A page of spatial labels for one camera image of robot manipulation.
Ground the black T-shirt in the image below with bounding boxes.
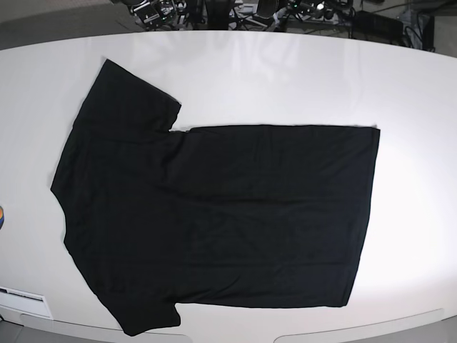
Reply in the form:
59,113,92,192
51,60,381,337

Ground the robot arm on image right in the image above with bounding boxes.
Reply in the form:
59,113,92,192
273,1,353,21

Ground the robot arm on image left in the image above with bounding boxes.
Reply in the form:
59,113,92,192
121,0,176,25

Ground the black box in background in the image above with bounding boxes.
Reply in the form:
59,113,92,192
350,11,406,46

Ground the orange blue sticker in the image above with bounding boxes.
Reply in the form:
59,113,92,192
0,206,5,229

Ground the white label sticker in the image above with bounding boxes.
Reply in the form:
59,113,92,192
0,287,54,320

